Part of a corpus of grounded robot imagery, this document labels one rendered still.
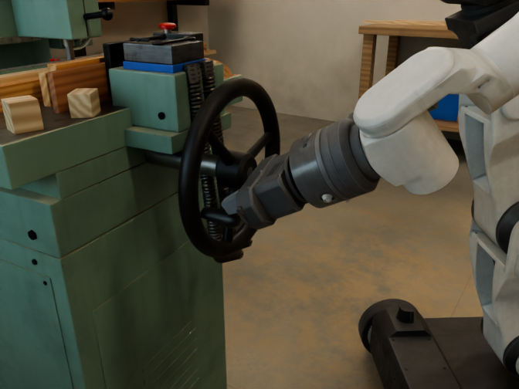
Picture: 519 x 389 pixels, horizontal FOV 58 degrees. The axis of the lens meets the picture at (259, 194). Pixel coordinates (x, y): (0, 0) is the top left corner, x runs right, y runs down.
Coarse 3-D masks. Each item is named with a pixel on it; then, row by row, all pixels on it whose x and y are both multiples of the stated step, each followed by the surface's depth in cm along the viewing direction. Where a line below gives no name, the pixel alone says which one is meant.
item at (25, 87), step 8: (24, 80) 77; (32, 80) 78; (0, 88) 73; (8, 88) 74; (16, 88) 75; (24, 88) 77; (32, 88) 78; (40, 88) 79; (0, 96) 73; (8, 96) 74; (40, 96) 79; (0, 104) 73; (0, 112) 74
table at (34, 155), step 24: (240, 96) 108; (0, 120) 69; (48, 120) 69; (72, 120) 69; (96, 120) 71; (120, 120) 76; (0, 144) 59; (24, 144) 61; (48, 144) 64; (72, 144) 68; (96, 144) 72; (120, 144) 77; (144, 144) 76; (168, 144) 73; (0, 168) 60; (24, 168) 62; (48, 168) 65
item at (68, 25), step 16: (16, 0) 81; (32, 0) 79; (48, 0) 78; (64, 0) 76; (80, 0) 78; (96, 0) 81; (16, 16) 82; (32, 16) 81; (48, 16) 79; (64, 16) 77; (80, 16) 79; (32, 32) 82; (48, 32) 80; (64, 32) 78; (80, 32) 79; (96, 32) 82
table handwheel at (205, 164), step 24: (216, 96) 66; (264, 96) 77; (264, 120) 82; (192, 144) 63; (216, 144) 68; (264, 144) 82; (192, 168) 63; (216, 168) 74; (240, 168) 73; (192, 192) 64; (192, 216) 65; (192, 240) 68; (216, 240) 74; (240, 240) 80
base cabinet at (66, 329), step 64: (0, 256) 78; (64, 256) 71; (128, 256) 84; (192, 256) 102; (0, 320) 85; (64, 320) 75; (128, 320) 87; (192, 320) 107; (0, 384) 95; (64, 384) 82; (128, 384) 90; (192, 384) 113
